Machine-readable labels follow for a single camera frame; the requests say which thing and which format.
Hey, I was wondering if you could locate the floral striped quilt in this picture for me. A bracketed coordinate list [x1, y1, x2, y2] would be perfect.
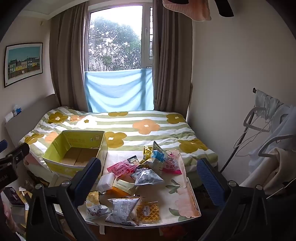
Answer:
[18, 106, 219, 175]

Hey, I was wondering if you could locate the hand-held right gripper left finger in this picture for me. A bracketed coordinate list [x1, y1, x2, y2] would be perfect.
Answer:
[25, 157, 102, 241]

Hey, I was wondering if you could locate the green cardboard box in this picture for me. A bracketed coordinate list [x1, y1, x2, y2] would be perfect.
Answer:
[43, 130, 109, 179]

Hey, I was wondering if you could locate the grey box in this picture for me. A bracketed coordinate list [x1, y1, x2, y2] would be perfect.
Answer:
[11, 204, 28, 224]

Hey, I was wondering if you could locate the pink hanging cloth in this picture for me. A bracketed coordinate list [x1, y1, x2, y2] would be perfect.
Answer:
[162, 0, 212, 22]

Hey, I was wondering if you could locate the grey blue snack packet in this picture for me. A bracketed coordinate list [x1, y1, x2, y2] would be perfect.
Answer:
[130, 168, 165, 186]

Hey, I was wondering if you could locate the grey plastic hanger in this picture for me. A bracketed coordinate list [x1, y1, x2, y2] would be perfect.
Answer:
[244, 106, 268, 133]

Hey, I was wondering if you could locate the pale grey hanging cloth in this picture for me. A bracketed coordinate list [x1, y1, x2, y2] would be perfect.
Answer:
[254, 90, 290, 119]

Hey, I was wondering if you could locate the silver grey snack packet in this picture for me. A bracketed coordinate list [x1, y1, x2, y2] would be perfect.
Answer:
[105, 197, 140, 227]

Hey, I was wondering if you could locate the black box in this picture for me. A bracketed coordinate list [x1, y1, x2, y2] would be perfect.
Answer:
[3, 186, 25, 207]

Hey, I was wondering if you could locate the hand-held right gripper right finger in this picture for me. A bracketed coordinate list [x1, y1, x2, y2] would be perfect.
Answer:
[196, 159, 273, 241]

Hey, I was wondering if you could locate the pale green cake packet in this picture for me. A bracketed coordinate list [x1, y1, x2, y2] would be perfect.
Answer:
[112, 177, 138, 197]

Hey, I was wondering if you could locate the framed picture of houses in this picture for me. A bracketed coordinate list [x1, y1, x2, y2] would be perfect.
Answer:
[4, 43, 44, 88]

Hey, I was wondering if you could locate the plain white snack packet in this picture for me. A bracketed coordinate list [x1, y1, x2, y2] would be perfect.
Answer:
[96, 173, 116, 192]

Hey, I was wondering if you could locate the window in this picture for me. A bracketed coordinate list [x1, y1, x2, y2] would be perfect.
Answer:
[88, 4, 153, 71]

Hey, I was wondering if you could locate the white yellow snack packet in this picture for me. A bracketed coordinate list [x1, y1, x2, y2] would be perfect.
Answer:
[85, 191, 112, 222]

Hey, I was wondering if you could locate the blue white snack packet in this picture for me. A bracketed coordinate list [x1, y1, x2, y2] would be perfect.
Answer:
[151, 141, 171, 163]

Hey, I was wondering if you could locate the floral tablecloth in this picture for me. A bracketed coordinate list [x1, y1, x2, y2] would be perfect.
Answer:
[77, 148, 201, 229]

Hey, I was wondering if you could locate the white wire hanger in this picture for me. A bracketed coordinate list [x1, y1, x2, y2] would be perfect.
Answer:
[233, 116, 271, 150]

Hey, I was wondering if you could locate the pink white snack packet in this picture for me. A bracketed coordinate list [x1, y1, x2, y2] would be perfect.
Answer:
[161, 149, 183, 175]

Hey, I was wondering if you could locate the brown curtain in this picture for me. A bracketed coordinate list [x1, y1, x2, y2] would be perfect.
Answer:
[151, 0, 194, 121]
[49, 2, 90, 114]

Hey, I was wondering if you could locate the grey headboard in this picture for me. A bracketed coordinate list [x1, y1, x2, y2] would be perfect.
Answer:
[5, 94, 62, 149]

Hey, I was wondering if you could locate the black hanging object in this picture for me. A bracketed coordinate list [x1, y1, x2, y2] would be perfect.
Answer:
[214, 0, 235, 17]

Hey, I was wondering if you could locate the gold snack packet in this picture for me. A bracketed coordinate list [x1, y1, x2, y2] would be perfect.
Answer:
[142, 146, 154, 163]

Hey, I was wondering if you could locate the small dark snack packet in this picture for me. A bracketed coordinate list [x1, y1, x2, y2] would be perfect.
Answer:
[126, 155, 139, 166]

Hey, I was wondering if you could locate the light blue cloth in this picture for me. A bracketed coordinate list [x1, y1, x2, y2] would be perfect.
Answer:
[84, 68, 154, 113]

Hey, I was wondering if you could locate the cream garment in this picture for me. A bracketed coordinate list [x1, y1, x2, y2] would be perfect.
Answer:
[261, 147, 296, 195]

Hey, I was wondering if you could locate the pink striped snack packet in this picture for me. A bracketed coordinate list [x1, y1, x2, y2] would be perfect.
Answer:
[107, 160, 139, 178]

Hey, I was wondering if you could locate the yellow waffle clear packet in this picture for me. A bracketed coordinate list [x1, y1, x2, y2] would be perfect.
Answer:
[136, 201, 161, 224]

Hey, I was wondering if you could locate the pale blue garment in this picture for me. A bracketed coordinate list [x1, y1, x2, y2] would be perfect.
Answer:
[248, 111, 296, 160]

